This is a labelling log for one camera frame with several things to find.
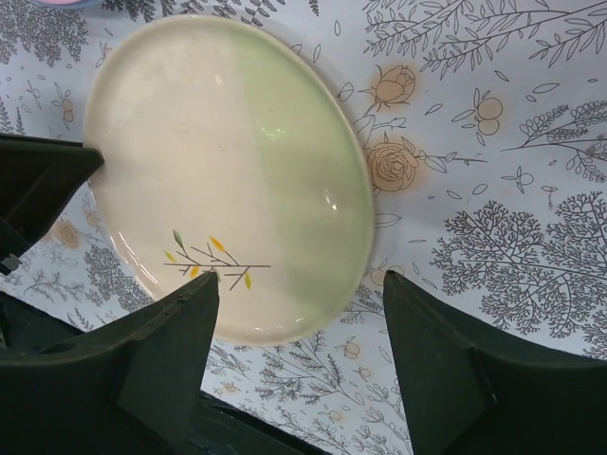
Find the cream and green plate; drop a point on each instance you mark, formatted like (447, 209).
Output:
(225, 153)

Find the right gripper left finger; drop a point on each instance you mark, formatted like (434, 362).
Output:
(118, 369)

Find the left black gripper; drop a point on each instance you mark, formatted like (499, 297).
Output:
(38, 178)

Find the pink round plate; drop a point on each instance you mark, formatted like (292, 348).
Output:
(69, 4)

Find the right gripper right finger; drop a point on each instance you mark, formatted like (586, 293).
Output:
(470, 388)

